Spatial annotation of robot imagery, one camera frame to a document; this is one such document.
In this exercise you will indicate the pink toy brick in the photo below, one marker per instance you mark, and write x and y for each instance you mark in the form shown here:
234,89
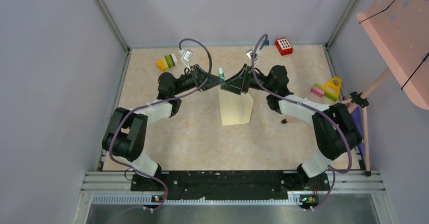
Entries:
317,90

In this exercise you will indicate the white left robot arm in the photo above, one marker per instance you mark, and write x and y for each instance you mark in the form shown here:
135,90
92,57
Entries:
125,135

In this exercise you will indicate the yellow triangle toy block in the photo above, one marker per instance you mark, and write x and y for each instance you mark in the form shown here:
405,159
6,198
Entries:
332,89

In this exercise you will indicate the cream yellow envelope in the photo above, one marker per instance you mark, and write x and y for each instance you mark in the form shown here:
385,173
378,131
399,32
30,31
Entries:
235,109

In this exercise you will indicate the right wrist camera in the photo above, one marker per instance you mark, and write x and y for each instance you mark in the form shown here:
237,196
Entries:
250,55

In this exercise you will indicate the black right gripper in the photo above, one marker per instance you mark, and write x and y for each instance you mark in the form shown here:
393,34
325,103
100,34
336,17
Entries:
234,84

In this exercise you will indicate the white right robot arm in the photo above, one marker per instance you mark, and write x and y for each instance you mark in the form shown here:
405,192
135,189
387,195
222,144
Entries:
335,130

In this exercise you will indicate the red grid toy block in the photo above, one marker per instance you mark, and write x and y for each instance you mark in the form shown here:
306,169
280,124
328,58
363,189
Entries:
284,46

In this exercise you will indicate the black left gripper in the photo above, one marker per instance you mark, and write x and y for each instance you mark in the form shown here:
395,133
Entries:
204,80

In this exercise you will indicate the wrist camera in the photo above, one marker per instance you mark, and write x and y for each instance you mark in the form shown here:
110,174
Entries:
250,55
186,56

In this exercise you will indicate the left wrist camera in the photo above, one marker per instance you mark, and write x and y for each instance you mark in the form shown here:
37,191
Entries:
186,56

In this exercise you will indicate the striped toy block stack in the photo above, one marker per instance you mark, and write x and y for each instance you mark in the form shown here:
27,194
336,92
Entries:
167,62

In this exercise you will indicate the aluminium frame rail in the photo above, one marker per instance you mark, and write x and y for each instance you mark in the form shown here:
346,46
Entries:
114,187

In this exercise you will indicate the purple rolled mat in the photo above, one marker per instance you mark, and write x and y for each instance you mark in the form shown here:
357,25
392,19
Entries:
356,116

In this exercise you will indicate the pink music stand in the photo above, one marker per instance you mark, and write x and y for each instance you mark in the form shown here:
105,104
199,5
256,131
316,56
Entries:
399,31

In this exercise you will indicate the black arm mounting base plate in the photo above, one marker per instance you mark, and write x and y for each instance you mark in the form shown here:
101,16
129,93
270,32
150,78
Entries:
231,185

